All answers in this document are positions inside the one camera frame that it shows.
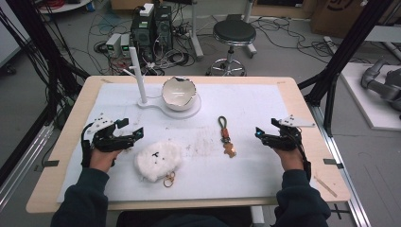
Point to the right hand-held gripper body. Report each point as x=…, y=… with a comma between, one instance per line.
x=285, y=140

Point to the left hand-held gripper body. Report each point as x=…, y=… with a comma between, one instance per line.
x=105, y=142

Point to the person's left hand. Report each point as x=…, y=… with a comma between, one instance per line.
x=102, y=160

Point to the person's right hand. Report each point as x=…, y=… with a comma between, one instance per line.
x=291, y=160

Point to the white table mat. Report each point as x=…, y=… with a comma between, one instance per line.
x=246, y=170

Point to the white tree-shaped hanger stand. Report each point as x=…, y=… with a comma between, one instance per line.
x=140, y=82

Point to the black tape strip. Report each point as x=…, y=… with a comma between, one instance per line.
x=332, y=162
x=50, y=163

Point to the white eggshell-shaped bowl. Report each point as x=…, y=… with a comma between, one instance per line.
x=179, y=93

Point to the thin wooden stick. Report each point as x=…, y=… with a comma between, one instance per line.
x=325, y=186

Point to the grey power supply unit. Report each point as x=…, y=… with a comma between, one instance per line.
x=125, y=44
x=113, y=44

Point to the white floor platform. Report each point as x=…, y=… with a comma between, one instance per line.
x=365, y=107

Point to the black computer tower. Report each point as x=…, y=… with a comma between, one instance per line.
x=142, y=38
x=163, y=28

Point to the person's lap dark clothing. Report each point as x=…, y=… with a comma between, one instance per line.
x=176, y=219

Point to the white power strip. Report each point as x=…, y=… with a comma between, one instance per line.
x=331, y=44

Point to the white metal table leg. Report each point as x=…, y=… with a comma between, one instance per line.
x=249, y=28
x=196, y=34

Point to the black round stool chrome base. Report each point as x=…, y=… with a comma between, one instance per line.
x=234, y=33

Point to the white box on computer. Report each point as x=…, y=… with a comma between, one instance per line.
x=146, y=9

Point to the brown cardboard box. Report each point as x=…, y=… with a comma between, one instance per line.
x=346, y=15

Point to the white round table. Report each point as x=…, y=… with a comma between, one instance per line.
x=66, y=6

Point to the aluminium rail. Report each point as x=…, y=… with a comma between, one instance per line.
x=22, y=167
x=343, y=170

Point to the black metal frame post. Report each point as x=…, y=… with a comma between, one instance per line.
x=343, y=50

